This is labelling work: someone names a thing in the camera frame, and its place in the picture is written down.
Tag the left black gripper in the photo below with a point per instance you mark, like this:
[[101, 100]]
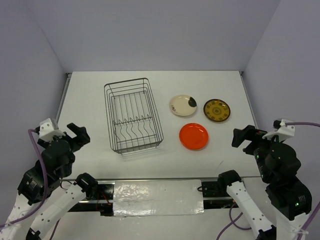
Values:
[[83, 136]]

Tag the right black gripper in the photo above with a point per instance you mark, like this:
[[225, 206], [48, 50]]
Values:
[[249, 131]]

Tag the yellow patterned dark-rim plate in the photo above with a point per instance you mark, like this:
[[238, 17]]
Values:
[[216, 110]]

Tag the orange plate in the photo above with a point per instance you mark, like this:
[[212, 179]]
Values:
[[193, 136]]

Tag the wire dish rack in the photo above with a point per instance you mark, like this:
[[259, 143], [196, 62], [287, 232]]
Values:
[[132, 117]]

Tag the cream plate with black spot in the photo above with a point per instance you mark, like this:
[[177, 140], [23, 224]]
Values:
[[183, 105]]

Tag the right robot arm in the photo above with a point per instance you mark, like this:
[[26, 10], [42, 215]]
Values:
[[290, 199]]

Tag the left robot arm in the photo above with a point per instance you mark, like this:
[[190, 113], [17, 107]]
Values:
[[28, 220]]

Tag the silver foil tape patch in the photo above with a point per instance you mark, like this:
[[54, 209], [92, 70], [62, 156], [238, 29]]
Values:
[[157, 198]]

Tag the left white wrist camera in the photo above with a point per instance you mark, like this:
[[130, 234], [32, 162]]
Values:
[[47, 129]]

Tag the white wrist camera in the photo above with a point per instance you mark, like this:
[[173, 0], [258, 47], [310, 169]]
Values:
[[47, 129], [281, 131]]

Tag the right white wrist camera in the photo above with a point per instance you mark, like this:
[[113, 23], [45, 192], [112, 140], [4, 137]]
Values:
[[281, 131]]

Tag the metal base rail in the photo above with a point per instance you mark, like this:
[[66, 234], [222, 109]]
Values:
[[102, 201]]

